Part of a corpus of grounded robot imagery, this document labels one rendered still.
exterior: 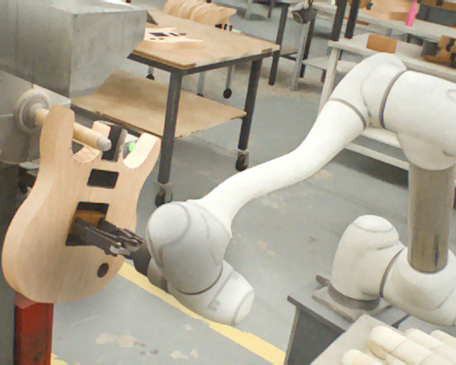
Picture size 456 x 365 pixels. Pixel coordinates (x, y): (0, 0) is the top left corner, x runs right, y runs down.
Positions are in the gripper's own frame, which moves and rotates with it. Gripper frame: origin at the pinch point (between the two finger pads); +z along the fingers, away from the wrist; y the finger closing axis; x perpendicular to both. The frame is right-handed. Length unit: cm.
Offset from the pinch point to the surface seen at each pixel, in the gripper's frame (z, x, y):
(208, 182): 134, -18, 259
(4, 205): 34.4, -8.4, 7.7
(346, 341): -54, -4, 26
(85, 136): 0.2, 18.7, -9.0
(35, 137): 18.5, 13.1, -4.3
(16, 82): 18.5, 23.7, -13.5
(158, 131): 140, 6, 199
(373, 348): -69, 8, -14
